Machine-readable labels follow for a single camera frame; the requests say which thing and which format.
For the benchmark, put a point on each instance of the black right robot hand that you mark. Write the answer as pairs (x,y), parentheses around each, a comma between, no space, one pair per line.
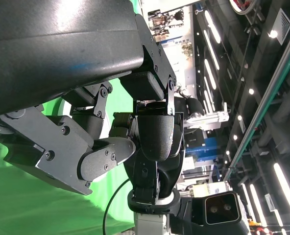
(164,176)

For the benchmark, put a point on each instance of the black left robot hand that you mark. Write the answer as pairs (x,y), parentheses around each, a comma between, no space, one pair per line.
(49,49)

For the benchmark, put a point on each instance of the green tablecloth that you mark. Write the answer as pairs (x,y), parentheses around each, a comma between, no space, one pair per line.
(37,208)

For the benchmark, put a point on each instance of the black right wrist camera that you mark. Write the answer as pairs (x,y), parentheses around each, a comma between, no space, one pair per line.
(221,208)

